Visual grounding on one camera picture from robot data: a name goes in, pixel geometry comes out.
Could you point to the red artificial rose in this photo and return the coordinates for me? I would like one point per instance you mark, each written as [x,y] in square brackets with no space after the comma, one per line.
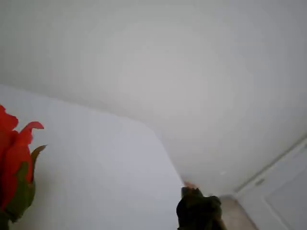
[14,167]

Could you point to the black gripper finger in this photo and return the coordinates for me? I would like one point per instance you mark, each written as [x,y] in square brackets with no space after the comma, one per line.
[196,213]

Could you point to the white panel door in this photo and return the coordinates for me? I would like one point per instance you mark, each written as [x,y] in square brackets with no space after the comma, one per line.
[283,196]

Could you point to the metal door hinge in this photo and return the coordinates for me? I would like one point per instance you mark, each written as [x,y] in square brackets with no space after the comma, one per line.
[259,182]

